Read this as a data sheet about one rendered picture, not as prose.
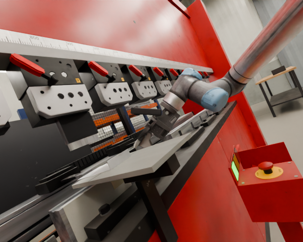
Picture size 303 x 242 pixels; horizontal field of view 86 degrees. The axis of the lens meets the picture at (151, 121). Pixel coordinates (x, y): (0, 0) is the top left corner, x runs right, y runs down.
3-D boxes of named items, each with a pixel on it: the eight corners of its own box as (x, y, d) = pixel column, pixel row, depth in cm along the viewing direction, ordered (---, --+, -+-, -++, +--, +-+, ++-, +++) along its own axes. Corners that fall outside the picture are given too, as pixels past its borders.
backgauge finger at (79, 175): (71, 188, 44) (64, 172, 44) (38, 195, 59) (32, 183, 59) (105, 168, 54) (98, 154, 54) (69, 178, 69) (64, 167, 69)
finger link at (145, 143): (142, 159, 59) (157, 139, 58) (129, 149, 59) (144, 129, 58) (144, 156, 62) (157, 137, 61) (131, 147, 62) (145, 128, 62)
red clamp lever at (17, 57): (14, 49, 34) (61, 76, 40) (9, 60, 36) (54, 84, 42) (9, 54, 33) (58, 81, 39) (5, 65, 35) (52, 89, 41)
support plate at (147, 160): (154, 172, 25) (151, 166, 25) (72, 189, 40) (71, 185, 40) (192, 136, 39) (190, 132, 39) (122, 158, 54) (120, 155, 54)
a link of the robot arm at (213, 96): (239, 85, 51) (210, 74, 58) (217, 95, 45) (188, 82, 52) (231, 106, 56) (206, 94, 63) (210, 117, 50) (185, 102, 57)
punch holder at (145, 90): (141, 98, 70) (126, 63, 70) (128, 105, 75) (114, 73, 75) (158, 94, 82) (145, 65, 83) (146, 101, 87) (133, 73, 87)
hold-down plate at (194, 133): (190, 146, 80) (187, 140, 80) (180, 148, 83) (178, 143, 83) (205, 129, 105) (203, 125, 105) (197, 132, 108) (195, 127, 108)
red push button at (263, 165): (278, 176, 46) (273, 165, 46) (262, 178, 48) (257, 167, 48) (276, 170, 49) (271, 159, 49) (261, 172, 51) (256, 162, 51)
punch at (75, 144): (71, 150, 43) (57, 117, 43) (68, 151, 44) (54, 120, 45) (101, 138, 52) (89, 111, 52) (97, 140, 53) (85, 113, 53)
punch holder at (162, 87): (163, 93, 86) (150, 66, 87) (151, 100, 91) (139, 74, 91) (174, 91, 99) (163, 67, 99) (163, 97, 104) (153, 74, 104)
